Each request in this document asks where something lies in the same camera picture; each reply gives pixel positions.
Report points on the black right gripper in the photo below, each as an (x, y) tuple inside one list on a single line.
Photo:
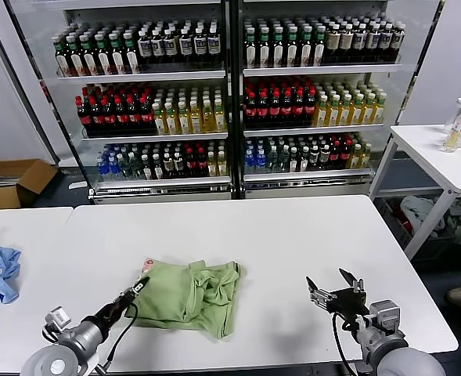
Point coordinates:
[(347, 303)]

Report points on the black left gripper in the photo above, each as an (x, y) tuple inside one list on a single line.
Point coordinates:
[(116, 311)]

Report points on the light green polo shirt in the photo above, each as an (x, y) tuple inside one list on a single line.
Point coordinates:
[(191, 297)]

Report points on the red crumpled cloth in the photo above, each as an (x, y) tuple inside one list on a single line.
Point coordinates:
[(404, 225)]

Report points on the white cooler shelf board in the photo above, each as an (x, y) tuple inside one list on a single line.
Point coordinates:
[(155, 137), (308, 176), (163, 182), (312, 129), (144, 75), (320, 69)]

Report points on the black storage crate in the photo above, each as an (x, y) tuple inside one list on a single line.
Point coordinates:
[(437, 246)]

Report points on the white crumpled cloth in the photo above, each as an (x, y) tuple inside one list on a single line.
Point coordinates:
[(418, 211)]

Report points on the green tinted water bottle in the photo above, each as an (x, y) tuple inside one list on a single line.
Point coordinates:
[(282, 160), (135, 168), (271, 161), (124, 168)]

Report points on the small dark drink bottle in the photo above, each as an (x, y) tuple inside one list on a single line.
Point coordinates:
[(292, 160), (325, 157), (146, 168), (168, 167), (303, 160), (157, 167), (179, 167), (314, 158)]

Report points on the small white floor object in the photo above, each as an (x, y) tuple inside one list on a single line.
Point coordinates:
[(77, 185)]

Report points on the blue water bottle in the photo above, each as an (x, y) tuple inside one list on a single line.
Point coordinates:
[(249, 161), (103, 168), (114, 168), (260, 161)]

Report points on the cola bottle red cap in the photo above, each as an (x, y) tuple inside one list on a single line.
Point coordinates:
[(274, 111), (146, 115), (310, 110), (336, 154), (346, 154), (262, 111), (286, 110), (121, 116), (250, 111), (191, 164), (96, 117), (133, 116), (109, 116), (83, 117), (202, 164), (298, 110)]

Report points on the yellow tea bottle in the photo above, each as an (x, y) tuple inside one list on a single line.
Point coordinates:
[(171, 121), (366, 156), (333, 113), (345, 113), (222, 165), (322, 113), (159, 121), (220, 118), (212, 166), (356, 156), (368, 111), (196, 120), (184, 120), (208, 119), (356, 112), (379, 110)]

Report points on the open cardboard box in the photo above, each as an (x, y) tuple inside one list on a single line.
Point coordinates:
[(30, 176)]

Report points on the white side table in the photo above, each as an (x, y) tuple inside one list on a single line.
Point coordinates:
[(429, 152)]

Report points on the pale yellow drink bottle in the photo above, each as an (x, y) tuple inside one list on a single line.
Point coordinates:
[(453, 139)]

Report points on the open beverage cooler cabinet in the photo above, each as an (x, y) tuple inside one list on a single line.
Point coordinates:
[(236, 117)]

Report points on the dark drink bottle white label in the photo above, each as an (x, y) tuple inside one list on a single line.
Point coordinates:
[(360, 40), (170, 45), (157, 46), (186, 45), (144, 47), (397, 37), (386, 38), (200, 44), (373, 39), (214, 43)]

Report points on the dark drink bottle beige label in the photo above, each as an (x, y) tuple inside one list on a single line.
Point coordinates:
[(347, 40), (333, 41)]

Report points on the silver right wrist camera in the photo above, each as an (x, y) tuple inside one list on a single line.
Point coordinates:
[(384, 313)]

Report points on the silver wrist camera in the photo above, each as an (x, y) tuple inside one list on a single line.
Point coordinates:
[(60, 319), (384, 313)]

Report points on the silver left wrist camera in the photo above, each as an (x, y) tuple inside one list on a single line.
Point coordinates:
[(60, 319)]

